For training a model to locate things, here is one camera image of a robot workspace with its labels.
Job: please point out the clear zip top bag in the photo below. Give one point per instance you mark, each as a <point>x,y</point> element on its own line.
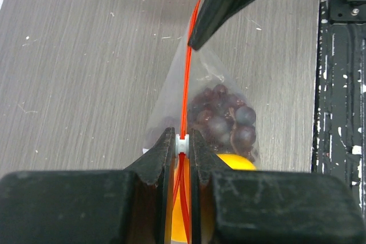
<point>189,72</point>

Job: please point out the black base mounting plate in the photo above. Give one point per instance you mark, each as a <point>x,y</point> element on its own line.
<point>339,122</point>

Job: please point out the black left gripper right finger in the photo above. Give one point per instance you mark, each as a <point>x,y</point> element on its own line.
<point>238,206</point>

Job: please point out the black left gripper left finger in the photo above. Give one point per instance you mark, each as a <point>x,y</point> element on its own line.
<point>132,205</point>

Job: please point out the dark red grape bunch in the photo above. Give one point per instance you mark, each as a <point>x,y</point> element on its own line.
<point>225,120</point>

